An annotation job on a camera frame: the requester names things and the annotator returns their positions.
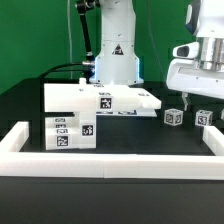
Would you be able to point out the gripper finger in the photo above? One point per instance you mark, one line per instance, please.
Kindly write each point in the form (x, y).
(185, 100)

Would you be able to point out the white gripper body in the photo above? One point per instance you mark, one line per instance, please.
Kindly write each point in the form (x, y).
(198, 68)

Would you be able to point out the white tagged cube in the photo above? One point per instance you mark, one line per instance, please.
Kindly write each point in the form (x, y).
(173, 117)
(203, 118)

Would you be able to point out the white chair seat block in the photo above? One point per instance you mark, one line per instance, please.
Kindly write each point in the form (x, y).
(85, 127)

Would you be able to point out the white chair back frame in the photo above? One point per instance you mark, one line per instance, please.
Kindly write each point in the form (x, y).
(96, 98)

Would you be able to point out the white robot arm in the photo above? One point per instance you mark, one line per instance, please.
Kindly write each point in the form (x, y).
(117, 63)

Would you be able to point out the white tag marker sheet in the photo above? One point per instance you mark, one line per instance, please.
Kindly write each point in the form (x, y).
(141, 112)

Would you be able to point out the white U-shaped fence frame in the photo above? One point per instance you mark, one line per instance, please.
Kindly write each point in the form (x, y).
(15, 163)

